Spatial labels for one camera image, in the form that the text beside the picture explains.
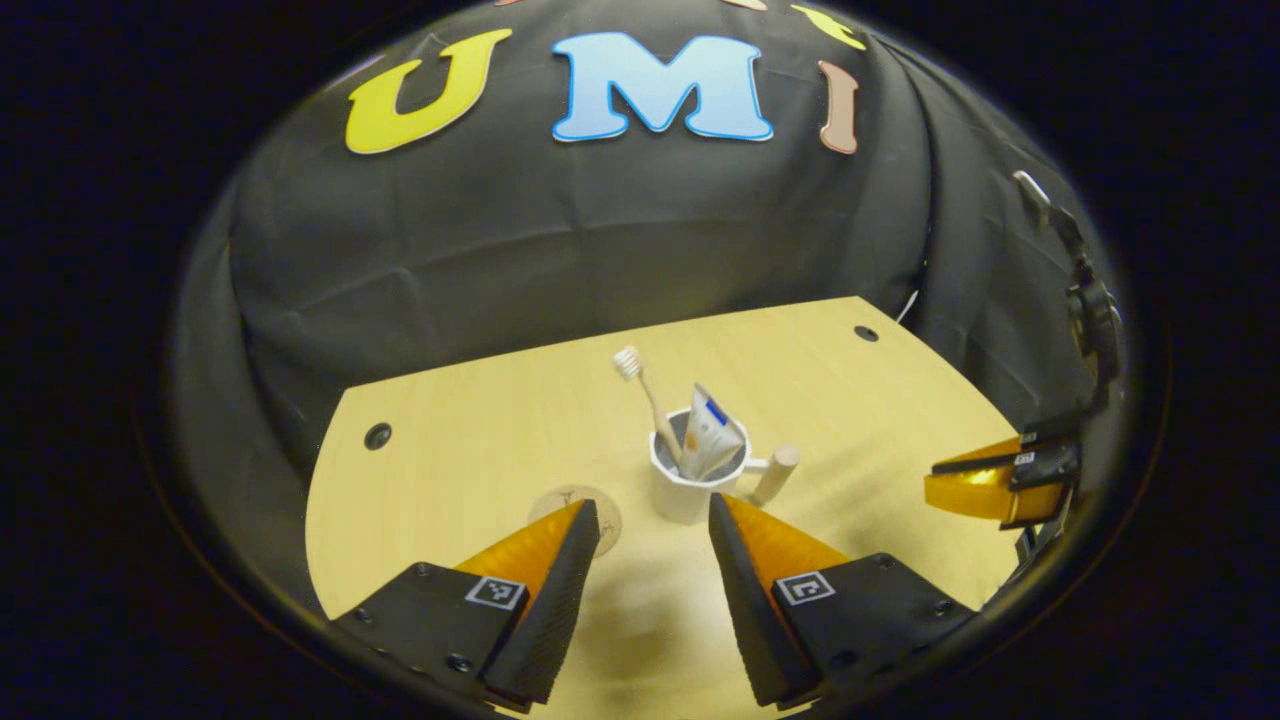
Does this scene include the wooden toothbrush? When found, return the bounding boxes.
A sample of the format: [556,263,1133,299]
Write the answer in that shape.
[613,346,686,471]

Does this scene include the white toothpaste tube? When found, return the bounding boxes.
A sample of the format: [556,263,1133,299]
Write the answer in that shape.
[680,383,748,481]

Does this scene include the black backdrop cloth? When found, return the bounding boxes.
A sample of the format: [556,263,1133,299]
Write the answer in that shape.
[170,0,1121,611]

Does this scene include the light wooden desktop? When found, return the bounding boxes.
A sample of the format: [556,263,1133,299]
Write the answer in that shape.
[305,296,1021,720]

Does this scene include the round wooden coaster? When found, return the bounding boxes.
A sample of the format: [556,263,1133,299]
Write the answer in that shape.
[527,485,623,557]

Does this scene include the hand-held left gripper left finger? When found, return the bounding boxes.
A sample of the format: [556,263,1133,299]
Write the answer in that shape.
[330,499,602,714]

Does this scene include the white cup with wooden handle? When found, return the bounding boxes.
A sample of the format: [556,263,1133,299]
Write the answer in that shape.
[649,407,801,526]

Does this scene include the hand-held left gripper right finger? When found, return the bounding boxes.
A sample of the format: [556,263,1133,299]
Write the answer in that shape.
[708,492,976,711]

